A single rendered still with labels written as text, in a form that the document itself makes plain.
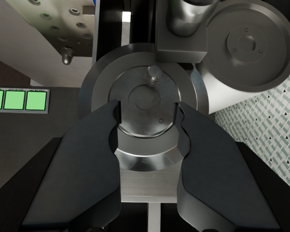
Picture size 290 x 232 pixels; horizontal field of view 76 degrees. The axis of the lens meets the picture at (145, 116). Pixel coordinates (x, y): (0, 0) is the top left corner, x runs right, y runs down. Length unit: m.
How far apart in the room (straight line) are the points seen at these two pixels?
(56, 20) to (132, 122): 0.37
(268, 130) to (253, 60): 0.11
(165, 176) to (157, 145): 0.35
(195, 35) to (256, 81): 0.10
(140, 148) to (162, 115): 0.04
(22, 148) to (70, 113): 0.16
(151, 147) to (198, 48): 0.11
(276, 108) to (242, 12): 0.13
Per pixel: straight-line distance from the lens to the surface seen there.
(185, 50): 0.19
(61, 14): 0.48
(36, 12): 0.50
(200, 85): 0.23
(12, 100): 0.65
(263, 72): 0.26
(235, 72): 0.25
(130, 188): 0.54
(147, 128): 0.19
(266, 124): 0.32
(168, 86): 0.20
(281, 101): 0.30
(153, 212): 0.57
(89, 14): 0.43
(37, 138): 0.60
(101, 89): 0.21
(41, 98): 0.60
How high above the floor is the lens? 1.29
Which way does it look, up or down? 8 degrees down
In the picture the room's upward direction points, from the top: 178 degrees counter-clockwise
